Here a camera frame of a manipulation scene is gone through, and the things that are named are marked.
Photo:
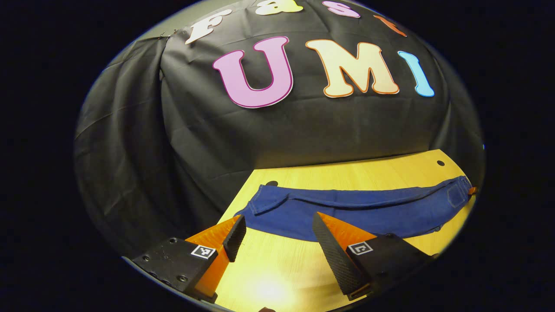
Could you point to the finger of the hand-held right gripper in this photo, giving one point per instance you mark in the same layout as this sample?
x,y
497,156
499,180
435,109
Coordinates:
x,y
472,190

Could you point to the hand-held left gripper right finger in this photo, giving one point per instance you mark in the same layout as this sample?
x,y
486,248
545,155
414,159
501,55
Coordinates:
x,y
336,260

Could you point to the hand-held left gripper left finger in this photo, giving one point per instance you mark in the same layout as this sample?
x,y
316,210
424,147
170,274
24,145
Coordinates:
x,y
234,238

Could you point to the blue denim jeans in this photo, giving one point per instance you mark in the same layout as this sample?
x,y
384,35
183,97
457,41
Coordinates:
x,y
381,212

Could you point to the black backdrop cloth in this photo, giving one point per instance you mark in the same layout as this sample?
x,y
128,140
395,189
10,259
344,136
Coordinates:
x,y
195,130

